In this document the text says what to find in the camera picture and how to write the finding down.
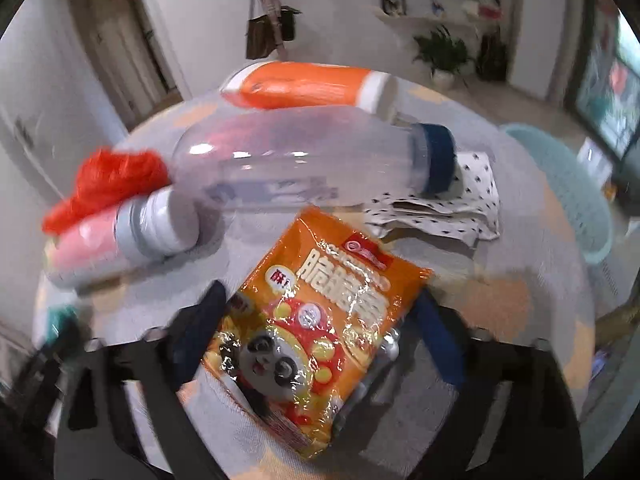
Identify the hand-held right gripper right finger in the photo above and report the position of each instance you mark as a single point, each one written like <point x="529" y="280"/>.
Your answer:
<point x="442" y="342"/>

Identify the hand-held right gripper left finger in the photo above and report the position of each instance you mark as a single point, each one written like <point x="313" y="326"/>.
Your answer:
<point x="200" y="332"/>

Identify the orange snack packet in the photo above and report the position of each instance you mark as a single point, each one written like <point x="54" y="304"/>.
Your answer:
<point x="320" y="310"/>

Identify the pink bottle white cap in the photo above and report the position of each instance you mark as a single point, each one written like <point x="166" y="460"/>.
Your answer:
<point x="90" y="245"/>

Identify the white dotted cloth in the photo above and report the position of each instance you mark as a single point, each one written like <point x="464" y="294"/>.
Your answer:
<point x="475" y="195"/>

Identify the red plastic bag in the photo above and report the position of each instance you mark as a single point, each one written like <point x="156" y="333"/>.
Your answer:
<point x="115" y="175"/>

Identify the teal chair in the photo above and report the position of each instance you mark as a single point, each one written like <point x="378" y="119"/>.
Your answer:
<point x="565" y="180"/>

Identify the clear plastic bottle blue cap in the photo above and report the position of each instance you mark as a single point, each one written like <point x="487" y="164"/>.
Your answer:
<point x="300" y="155"/>

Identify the orange bottle white cap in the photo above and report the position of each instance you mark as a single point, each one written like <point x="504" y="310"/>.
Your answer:
<point x="310" y="85"/>

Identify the green potted plant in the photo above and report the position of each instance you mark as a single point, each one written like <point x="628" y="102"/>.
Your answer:
<point x="442" y="52"/>

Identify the dark potted plant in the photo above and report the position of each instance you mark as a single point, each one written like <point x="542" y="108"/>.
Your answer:
<point x="492" y="55"/>

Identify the white door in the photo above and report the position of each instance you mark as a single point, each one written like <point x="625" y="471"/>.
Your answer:
<point x="120" y="45"/>

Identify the brown hanging bag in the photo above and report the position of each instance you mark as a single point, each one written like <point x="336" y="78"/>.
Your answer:
<point x="260" y="37"/>

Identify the colourful wall picture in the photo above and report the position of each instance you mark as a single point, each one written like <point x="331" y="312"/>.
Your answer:
<point x="610" y="90"/>

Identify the white wall shelf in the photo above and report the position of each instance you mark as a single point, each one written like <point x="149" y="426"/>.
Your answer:
<point x="430" y="19"/>

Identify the small picture frame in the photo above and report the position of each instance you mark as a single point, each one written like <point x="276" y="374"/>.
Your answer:
<point x="394" y="4"/>

